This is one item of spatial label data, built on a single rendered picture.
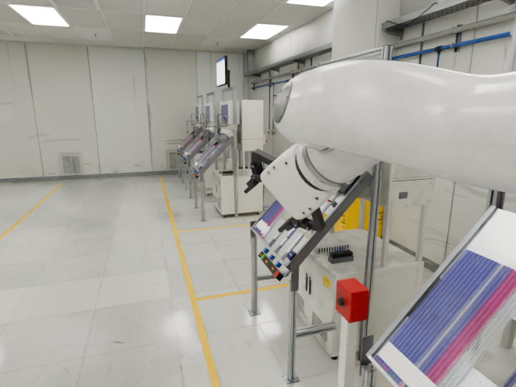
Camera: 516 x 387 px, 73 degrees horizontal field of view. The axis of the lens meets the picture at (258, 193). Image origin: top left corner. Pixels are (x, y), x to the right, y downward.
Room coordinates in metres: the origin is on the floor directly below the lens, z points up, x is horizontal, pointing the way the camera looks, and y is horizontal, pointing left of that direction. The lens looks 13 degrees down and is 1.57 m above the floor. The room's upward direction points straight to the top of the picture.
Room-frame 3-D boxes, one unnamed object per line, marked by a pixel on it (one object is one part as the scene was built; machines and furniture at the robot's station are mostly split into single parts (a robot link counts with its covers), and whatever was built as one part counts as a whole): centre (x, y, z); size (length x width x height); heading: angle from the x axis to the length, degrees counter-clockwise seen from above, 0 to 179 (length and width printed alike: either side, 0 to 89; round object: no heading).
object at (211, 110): (6.80, 0.79, 0.95); 1.37 x 0.82 x 1.90; 108
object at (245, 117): (5.42, 0.34, 0.95); 1.36 x 0.82 x 1.90; 108
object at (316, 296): (2.26, -0.49, 0.66); 1.01 x 0.73 x 1.31; 108
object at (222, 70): (5.37, 0.48, 2.10); 0.58 x 0.14 x 0.41; 18
